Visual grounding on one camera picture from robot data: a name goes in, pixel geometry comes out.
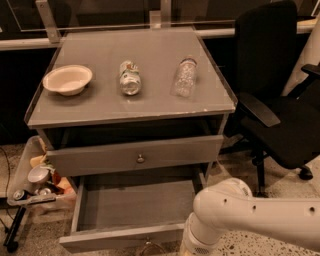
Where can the grey drawer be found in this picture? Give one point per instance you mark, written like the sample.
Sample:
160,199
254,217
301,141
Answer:
127,209
135,156

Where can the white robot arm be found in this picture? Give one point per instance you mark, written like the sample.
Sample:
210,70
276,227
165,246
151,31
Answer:
230,205

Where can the grey drawer cabinet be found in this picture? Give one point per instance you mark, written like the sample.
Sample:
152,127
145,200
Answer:
102,115

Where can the clear plastic water bottle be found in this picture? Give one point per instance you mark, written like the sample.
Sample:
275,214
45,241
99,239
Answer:
185,78

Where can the green labelled soda can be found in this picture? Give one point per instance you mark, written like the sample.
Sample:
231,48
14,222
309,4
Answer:
129,78

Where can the white paper bowl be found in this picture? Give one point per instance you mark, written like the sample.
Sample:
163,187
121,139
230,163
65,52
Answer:
67,80

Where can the black office chair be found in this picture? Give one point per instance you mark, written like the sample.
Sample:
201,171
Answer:
284,128

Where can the silver can in bin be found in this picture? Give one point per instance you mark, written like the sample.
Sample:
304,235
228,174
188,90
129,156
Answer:
38,175

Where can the clear plastic storage bin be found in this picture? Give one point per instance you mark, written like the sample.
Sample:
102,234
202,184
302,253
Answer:
37,185

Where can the metal railing bar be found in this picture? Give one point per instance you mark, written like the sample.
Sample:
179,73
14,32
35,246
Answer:
36,24

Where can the black stand leg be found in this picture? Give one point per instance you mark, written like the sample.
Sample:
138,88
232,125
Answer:
10,243

